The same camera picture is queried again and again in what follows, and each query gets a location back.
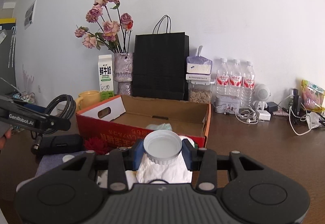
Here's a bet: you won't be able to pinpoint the tissue pack in plastic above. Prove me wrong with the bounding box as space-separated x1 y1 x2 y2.
186 45 213 75

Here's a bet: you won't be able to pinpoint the red cardboard box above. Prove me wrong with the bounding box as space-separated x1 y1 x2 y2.
76 95 211 154

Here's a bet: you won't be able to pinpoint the paper sheet on wall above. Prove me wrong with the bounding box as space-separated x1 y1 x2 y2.
24 0 37 29

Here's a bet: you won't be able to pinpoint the yellow ceramic mug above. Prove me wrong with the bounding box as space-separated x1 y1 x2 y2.
75 90 101 112

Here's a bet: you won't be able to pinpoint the lavender knitted cloth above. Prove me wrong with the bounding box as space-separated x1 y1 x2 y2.
35 151 85 177

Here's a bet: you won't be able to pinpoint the dried pink rose bouquet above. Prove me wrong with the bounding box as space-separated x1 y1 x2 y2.
74 0 134 54

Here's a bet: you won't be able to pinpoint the middle water bottle red label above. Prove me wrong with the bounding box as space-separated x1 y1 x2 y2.
229 59 242 97

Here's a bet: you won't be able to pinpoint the small green bottle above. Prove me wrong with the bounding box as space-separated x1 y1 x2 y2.
288 98 294 110

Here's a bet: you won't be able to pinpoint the flat white printed box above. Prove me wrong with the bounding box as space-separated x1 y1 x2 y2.
186 73 211 81

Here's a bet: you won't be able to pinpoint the small white robot toy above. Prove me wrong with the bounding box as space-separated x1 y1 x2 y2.
252 84 271 110

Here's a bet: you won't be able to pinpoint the black paper shopping bag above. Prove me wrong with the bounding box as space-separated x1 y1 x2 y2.
132 15 190 101

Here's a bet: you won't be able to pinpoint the white decorated tin box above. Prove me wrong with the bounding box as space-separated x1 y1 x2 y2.
213 94 241 115

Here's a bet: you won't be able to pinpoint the white plastic bag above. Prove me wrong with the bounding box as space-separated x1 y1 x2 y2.
137 135 194 184

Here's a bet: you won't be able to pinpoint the black cable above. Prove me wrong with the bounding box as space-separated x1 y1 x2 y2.
30 94 77 155

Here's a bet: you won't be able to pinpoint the white power adapter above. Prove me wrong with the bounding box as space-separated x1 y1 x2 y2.
255 110 271 121

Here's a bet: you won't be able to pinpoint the yellow pink snack bag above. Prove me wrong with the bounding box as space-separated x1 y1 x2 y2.
301 80 324 114

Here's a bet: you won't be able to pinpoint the water bottle red label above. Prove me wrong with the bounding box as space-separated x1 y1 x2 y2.
229 59 242 97
240 61 256 106
216 58 229 95

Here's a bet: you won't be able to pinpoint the black stand device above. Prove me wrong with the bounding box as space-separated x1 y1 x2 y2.
291 88 302 124

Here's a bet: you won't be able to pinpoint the white charging cable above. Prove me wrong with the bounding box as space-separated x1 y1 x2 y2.
277 94 322 137

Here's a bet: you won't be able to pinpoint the purple white ceramic vase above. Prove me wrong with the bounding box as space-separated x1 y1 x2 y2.
114 53 133 95

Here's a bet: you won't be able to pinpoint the white wired earphones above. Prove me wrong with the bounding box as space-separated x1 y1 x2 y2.
235 106 264 125

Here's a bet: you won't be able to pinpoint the black zip pouch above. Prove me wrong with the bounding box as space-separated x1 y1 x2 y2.
31 134 84 159

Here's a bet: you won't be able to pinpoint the left water bottle red label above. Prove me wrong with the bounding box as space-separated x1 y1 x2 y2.
216 58 229 95

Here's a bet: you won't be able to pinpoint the pale green plastic bag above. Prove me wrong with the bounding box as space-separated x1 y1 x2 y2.
146 123 172 131

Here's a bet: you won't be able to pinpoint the clear container of seeds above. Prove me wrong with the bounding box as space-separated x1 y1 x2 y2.
188 80 215 104

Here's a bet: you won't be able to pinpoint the black power adapter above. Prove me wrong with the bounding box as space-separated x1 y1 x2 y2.
266 101 278 114

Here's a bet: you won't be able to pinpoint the right water bottle red label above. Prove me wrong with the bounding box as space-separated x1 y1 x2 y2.
240 61 256 106

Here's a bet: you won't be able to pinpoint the person's left hand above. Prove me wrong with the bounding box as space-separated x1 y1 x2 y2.
0 129 12 151

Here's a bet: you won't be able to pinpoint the white green milk carton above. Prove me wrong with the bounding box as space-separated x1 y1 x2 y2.
98 55 115 101

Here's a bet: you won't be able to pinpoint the white plastic jar lid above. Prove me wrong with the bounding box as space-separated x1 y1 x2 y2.
143 130 182 165

